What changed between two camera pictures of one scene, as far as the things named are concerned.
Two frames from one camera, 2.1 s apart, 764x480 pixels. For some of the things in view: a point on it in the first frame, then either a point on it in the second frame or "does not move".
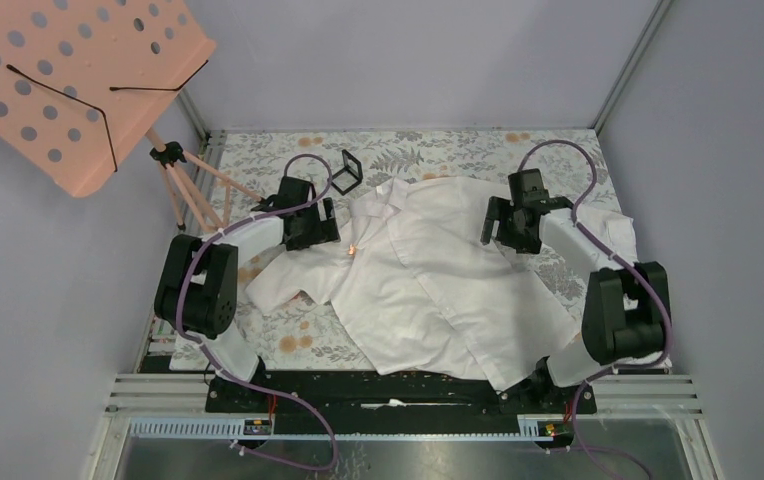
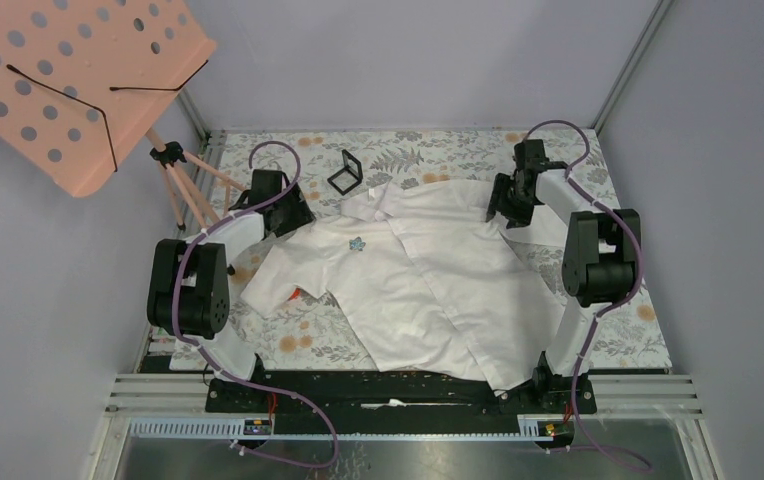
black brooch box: [350, 175] does not move
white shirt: [413, 283] does not move
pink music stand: [73, 85] does not move
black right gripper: [498, 209] to [498, 203]
